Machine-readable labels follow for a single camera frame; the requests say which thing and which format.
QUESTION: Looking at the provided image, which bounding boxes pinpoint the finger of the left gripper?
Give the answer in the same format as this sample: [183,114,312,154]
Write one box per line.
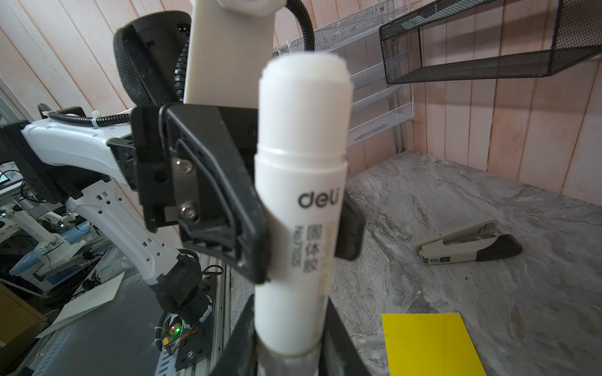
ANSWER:
[335,191,366,261]

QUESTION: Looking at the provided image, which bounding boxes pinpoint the white wire mesh shelf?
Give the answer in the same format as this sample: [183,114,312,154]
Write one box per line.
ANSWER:
[274,0,415,147]

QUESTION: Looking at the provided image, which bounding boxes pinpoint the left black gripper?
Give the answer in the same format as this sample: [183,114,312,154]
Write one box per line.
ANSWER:
[108,103,271,285]

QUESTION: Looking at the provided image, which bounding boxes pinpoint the black mesh basket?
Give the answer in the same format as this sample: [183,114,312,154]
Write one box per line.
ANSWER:
[379,1,601,85]

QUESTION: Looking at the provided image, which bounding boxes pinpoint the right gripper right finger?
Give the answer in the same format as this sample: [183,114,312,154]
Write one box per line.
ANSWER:
[319,300,370,376]

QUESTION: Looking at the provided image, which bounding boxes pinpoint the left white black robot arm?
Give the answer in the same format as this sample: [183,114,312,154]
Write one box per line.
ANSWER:
[1,1,354,336]

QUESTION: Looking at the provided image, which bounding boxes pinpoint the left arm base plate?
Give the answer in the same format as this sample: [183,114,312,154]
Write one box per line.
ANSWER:
[155,276,219,375]

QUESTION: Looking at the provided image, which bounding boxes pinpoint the yellow envelope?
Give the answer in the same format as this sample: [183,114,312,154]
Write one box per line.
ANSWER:
[381,313,486,375]

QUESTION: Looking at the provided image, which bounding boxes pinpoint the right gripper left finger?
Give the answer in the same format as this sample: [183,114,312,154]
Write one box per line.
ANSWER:
[209,295,256,376]

